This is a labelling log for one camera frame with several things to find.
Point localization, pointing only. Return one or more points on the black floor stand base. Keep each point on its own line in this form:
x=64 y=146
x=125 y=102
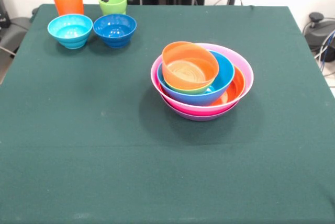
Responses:
x=319 y=33
x=13 y=33

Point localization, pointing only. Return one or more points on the orange plastic cup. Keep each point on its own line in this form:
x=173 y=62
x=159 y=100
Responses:
x=68 y=4

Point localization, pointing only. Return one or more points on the dark green tablecloth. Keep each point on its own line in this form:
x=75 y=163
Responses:
x=52 y=182

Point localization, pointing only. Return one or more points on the orange small bowl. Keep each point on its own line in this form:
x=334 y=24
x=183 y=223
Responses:
x=183 y=54

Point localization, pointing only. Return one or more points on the orange medium bowl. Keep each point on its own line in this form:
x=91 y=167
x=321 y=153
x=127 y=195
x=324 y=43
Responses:
x=234 y=93

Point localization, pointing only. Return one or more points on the dark blue small bowl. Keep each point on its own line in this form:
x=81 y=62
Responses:
x=115 y=29

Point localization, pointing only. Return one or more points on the green small bowl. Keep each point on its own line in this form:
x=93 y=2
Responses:
x=193 y=91

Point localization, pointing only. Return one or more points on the purple large bowl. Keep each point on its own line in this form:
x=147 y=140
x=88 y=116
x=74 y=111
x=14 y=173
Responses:
x=200 y=118

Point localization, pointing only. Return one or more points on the blue medium bowl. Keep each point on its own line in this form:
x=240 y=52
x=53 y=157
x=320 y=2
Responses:
x=225 y=69

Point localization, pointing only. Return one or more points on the light blue small bowl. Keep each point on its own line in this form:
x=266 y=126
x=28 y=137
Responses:
x=70 y=29

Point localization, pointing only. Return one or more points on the pink large bowl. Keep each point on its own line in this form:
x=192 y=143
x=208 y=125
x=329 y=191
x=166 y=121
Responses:
x=195 y=109

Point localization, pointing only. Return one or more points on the green plastic cup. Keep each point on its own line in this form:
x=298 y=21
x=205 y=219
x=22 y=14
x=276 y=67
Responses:
x=115 y=5

